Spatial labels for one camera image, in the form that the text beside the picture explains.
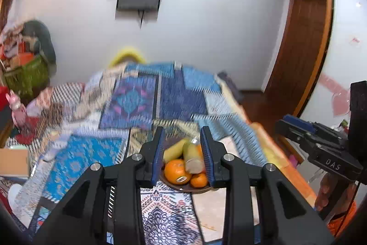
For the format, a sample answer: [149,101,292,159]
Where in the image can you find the orange with white sticker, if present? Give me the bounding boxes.
[164,159,192,185]

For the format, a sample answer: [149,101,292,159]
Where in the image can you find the dark purple ceramic plate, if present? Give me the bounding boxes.
[161,136,211,194]

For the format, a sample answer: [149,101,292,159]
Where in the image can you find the long yellow-green banana piece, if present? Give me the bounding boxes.
[163,138,190,164]

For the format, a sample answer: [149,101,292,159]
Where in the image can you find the brown wooden door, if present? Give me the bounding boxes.
[243,0,331,126]

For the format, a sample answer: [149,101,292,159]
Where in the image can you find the yellow pillow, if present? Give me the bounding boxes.
[108,47,146,67]

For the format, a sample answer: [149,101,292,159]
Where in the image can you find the cut yellow-green banana piece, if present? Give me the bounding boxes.
[182,142,205,174]

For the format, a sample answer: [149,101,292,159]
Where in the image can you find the white wardrobe with pink hearts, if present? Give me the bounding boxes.
[300,0,366,127]

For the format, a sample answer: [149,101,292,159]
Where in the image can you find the right human hand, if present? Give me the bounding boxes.
[314,172,358,213]

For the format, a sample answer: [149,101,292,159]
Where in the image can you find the pile of clothes and boxes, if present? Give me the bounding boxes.
[1,20,57,102]

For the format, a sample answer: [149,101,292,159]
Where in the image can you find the small mandarin orange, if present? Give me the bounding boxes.
[190,173,208,189]
[197,144,203,156]

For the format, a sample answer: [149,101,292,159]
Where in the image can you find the pink plush toy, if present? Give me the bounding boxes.
[6,90,27,131]

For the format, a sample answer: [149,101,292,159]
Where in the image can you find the cardboard box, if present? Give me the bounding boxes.
[0,148,31,178]

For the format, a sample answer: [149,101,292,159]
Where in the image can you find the patchwork patterned bedspread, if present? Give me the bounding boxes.
[5,61,316,245]

